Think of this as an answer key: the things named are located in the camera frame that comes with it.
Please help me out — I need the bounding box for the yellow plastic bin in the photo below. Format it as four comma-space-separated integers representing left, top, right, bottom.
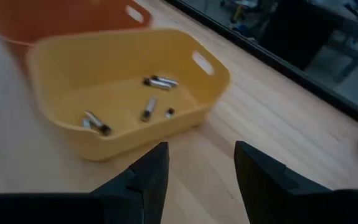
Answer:
26, 28, 232, 162

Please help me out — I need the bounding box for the black aluminium rig frame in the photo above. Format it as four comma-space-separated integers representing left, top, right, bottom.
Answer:
164, 0, 358, 130

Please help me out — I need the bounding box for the black bulky cabinet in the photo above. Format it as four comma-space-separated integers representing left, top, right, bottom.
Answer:
259, 0, 346, 72

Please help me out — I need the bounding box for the orange plastic bin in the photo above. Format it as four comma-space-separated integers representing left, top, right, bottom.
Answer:
0, 0, 153, 58

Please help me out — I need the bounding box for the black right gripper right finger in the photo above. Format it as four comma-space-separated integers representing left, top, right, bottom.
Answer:
234, 141, 358, 224

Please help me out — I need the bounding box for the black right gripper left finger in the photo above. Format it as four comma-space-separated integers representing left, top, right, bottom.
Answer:
0, 142, 170, 224

